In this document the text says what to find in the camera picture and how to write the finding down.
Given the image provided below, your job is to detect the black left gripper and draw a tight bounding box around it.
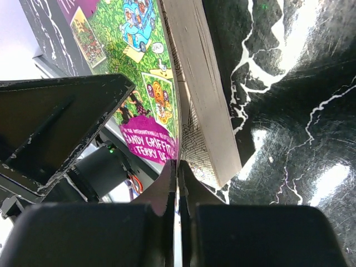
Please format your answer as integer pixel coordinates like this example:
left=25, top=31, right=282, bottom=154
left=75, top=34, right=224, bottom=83
left=1, top=74, right=135, bottom=203

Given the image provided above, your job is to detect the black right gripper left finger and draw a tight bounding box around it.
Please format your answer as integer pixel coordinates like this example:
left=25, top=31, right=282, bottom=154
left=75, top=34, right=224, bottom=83
left=1, top=160, right=176, bottom=266

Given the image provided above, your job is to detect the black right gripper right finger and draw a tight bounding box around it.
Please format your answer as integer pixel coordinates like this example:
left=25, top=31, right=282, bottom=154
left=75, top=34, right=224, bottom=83
left=177, top=161, right=347, bottom=266

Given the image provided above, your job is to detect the purple 117-Storey Treehouse book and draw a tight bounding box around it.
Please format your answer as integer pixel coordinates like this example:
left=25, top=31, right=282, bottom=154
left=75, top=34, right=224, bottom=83
left=58, top=1, right=241, bottom=188

